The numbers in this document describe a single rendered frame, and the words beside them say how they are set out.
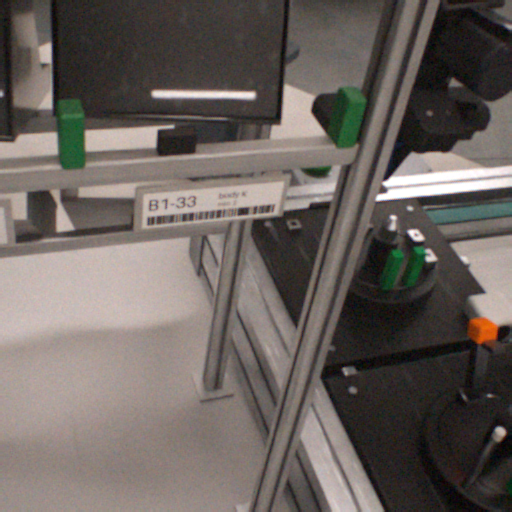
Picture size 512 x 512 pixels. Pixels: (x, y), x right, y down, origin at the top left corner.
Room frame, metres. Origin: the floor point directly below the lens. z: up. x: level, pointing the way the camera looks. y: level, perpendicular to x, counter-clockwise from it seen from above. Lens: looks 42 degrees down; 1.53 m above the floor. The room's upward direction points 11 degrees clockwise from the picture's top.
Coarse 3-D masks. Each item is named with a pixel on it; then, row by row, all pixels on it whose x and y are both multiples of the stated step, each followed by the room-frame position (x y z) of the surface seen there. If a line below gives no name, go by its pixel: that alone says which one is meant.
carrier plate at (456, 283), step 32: (256, 224) 0.69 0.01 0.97; (320, 224) 0.71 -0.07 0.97; (416, 224) 0.75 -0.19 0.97; (288, 256) 0.64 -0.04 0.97; (448, 256) 0.70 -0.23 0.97; (288, 288) 0.59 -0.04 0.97; (448, 288) 0.64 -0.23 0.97; (480, 288) 0.65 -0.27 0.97; (352, 320) 0.56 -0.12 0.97; (384, 320) 0.57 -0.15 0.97; (416, 320) 0.57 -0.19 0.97; (448, 320) 0.58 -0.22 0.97; (352, 352) 0.51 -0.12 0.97; (384, 352) 0.52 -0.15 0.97; (416, 352) 0.53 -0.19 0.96; (448, 352) 0.55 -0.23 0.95
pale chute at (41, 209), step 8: (32, 192) 0.39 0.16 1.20; (40, 192) 0.44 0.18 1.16; (48, 192) 0.50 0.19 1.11; (32, 200) 0.39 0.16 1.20; (40, 200) 0.44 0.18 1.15; (48, 200) 0.51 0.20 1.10; (32, 208) 0.39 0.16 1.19; (40, 208) 0.44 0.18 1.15; (48, 208) 0.50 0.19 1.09; (56, 208) 0.58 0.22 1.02; (32, 216) 0.38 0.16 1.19; (40, 216) 0.43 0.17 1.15; (48, 216) 0.50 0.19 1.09; (56, 216) 0.58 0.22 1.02; (16, 224) 0.37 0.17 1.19; (24, 224) 0.38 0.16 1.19; (32, 224) 0.38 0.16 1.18; (40, 224) 0.43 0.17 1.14; (48, 224) 0.49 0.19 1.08; (56, 224) 0.57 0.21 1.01; (16, 232) 0.43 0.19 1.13; (24, 232) 0.43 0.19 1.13; (32, 232) 0.43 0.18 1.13; (40, 232) 0.43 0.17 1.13
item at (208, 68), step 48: (96, 0) 0.37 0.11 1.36; (144, 0) 0.38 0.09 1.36; (192, 0) 0.38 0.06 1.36; (240, 0) 0.39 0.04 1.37; (288, 0) 0.40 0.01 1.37; (96, 48) 0.36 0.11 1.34; (144, 48) 0.37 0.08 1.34; (192, 48) 0.37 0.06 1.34; (240, 48) 0.38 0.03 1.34; (96, 96) 0.35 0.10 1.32; (144, 96) 0.36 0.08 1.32; (192, 96) 0.36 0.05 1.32; (240, 96) 0.37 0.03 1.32
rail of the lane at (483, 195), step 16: (416, 176) 0.87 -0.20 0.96; (432, 176) 0.88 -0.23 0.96; (448, 176) 0.89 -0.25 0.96; (464, 176) 0.89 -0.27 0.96; (480, 176) 0.90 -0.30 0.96; (496, 176) 0.91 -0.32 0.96; (288, 192) 0.78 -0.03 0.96; (304, 192) 0.78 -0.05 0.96; (320, 192) 0.79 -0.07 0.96; (400, 192) 0.82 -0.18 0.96; (416, 192) 0.83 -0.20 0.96; (432, 192) 0.84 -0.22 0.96; (448, 192) 0.85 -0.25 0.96; (464, 192) 0.86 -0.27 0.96; (480, 192) 0.87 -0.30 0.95; (496, 192) 0.88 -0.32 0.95; (288, 208) 0.74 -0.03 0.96; (304, 208) 0.75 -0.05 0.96; (320, 208) 0.75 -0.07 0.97; (432, 208) 0.84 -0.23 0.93; (448, 208) 0.85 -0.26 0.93; (192, 240) 0.72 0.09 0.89; (192, 256) 0.72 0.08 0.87
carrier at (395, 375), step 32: (352, 384) 0.47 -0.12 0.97; (384, 384) 0.48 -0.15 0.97; (416, 384) 0.48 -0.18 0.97; (448, 384) 0.49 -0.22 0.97; (352, 416) 0.43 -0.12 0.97; (384, 416) 0.44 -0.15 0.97; (416, 416) 0.44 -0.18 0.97; (448, 416) 0.44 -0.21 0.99; (480, 416) 0.44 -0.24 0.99; (384, 448) 0.40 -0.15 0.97; (416, 448) 0.41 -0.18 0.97; (448, 448) 0.40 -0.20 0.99; (480, 448) 0.41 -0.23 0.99; (384, 480) 0.37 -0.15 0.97; (416, 480) 0.37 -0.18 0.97; (448, 480) 0.37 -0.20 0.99; (480, 480) 0.37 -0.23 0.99
